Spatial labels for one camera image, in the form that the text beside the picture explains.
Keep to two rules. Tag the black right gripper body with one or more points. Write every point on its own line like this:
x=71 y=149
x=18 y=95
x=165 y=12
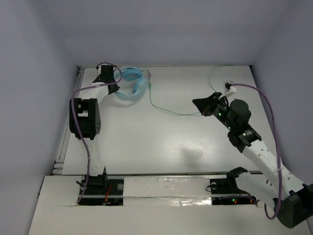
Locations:
x=220 y=111

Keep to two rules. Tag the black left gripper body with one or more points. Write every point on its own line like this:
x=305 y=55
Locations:
x=106 y=77

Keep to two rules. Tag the light blue headphones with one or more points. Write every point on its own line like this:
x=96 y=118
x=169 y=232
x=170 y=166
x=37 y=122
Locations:
x=133 y=84

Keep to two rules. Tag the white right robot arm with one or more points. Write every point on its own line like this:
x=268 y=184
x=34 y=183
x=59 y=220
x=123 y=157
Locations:
x=289 y=197

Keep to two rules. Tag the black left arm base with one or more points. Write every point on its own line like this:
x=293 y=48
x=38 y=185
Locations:
x=101 y=190

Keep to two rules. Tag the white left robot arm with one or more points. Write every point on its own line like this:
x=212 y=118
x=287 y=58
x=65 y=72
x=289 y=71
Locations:
x=84 y=114

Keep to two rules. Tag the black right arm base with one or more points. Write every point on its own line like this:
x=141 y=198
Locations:
x=224 y=191

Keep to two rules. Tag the white front platform board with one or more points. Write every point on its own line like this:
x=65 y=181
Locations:
x=58 y=214

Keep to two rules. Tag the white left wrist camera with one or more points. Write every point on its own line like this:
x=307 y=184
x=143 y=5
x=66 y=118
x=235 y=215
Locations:
x=99 y=69

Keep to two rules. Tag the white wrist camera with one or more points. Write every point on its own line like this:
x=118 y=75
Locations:
x=229 y=89
x=99 y=69

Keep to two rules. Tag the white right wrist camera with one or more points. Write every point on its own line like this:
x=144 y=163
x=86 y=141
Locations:
x=229 y=89

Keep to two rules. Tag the aluminium rail left side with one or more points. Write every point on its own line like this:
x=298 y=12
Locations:
x=62 y=149

